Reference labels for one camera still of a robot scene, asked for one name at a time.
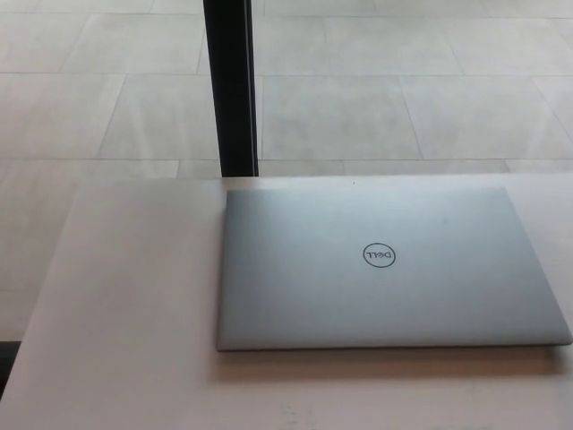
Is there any black vertical post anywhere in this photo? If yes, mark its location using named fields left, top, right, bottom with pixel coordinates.
left=201, top=0, right=261, bottom=179

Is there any silver Dell laptop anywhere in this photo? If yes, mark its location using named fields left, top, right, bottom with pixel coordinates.
left=216, top=185, right=573, bottom=353

